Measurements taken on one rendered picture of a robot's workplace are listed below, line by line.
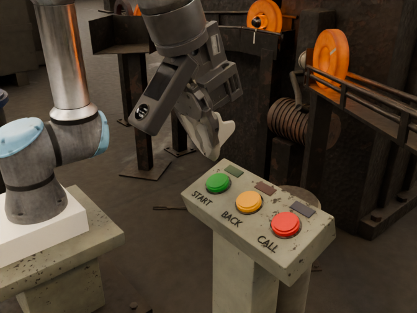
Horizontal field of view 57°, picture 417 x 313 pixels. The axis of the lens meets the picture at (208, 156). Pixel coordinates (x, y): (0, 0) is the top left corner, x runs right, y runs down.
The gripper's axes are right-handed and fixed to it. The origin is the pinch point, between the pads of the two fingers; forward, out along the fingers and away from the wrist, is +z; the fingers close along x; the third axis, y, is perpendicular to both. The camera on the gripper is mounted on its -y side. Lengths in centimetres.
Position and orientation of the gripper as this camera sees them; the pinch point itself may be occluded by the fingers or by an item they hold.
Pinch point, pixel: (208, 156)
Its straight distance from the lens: 62.2
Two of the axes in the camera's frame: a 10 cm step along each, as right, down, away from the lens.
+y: 7.2, -5.8, 3.8
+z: 2.6, 7.4, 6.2
